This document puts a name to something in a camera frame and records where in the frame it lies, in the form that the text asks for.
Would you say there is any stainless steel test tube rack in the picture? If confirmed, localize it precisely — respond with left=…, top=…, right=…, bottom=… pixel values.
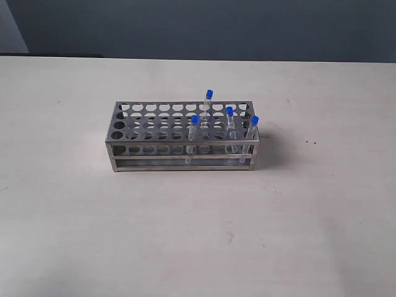
left=105, top=100, right=255, bottom=172

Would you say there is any blue-capped tube back row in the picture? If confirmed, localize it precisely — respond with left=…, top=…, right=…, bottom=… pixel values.
left=200, top=89, right=213, bottom=129

